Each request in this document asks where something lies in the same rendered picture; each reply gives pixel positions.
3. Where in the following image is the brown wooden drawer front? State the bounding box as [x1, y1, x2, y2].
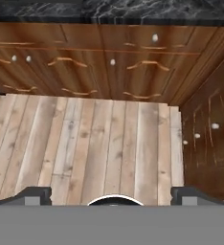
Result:
[0, 22, 69, 50]
[99, 24, 197, 54]

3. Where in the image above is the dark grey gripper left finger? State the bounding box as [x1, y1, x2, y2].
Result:
[0, 186, 53, 207]

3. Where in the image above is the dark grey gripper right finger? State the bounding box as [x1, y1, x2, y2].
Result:
[169, 186, 224, 207]

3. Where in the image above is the dark brown wooden cupboard run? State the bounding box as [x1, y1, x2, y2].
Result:
[168, 47, 224, 203]

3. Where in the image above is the black round thing white rim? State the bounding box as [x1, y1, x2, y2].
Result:
[87, 193, 146, 207]

